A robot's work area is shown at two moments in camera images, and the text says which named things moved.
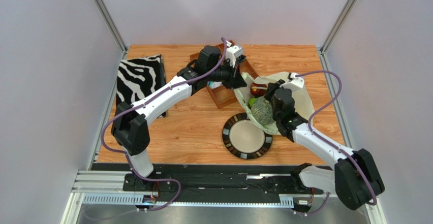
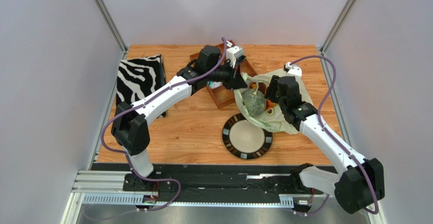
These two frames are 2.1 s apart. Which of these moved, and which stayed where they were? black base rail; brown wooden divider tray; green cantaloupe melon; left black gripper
Moved: green cantaloupe melon
Stayed: left black gripper; black base rail; brown wooden divider tray
